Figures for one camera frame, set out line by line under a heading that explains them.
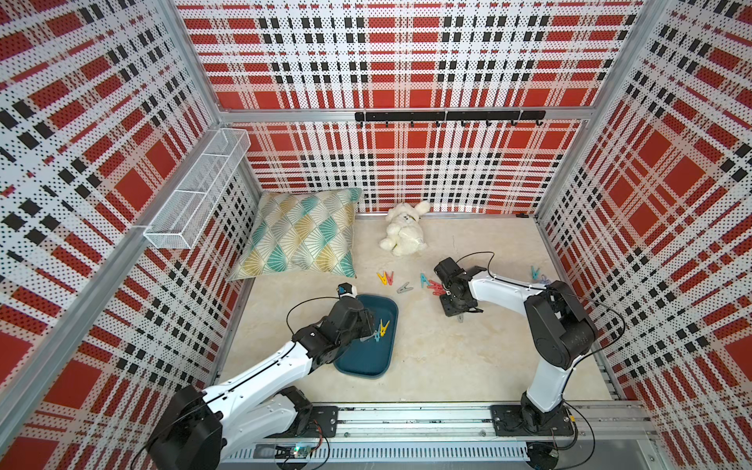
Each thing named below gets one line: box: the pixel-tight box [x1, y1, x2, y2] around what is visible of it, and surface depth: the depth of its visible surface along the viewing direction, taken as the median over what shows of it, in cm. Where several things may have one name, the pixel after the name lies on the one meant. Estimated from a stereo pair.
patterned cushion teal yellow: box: [228, 188, 363, 282], surface depth 95 cm
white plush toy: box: [378, 200, 431, 257], surface depth 109 cm
